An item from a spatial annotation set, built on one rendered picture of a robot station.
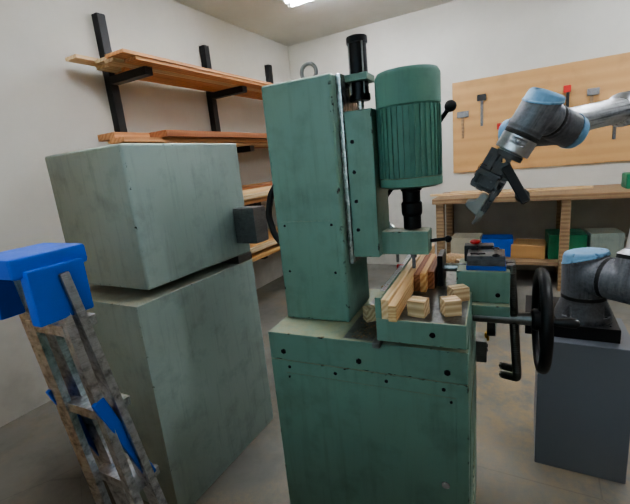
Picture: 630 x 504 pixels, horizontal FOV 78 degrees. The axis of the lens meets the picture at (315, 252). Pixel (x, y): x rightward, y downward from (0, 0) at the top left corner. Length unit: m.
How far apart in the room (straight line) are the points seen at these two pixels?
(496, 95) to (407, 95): 3.38
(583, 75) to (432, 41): 1.42
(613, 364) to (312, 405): 1.10
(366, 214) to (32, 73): 2.37
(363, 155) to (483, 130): 3.36
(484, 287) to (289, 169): 0.64
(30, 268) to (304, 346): 0.70
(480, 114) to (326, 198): 3.41
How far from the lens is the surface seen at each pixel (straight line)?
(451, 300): 0.98
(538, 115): 1.16
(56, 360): 1.22
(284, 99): 1.19
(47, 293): 0.98
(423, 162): 1.09
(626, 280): 1.66
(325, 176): 1.13
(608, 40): 4.54
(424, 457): 1.24
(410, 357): 1.08
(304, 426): 1.33
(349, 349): 1.12
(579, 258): 1.72
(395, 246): 1.17
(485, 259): 1.15
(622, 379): 1.82
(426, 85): 1.11
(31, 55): 3.07
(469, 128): 4.45
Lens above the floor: 1.29
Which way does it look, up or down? 13 degrees down
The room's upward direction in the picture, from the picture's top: 6 degrees counter-clockwise
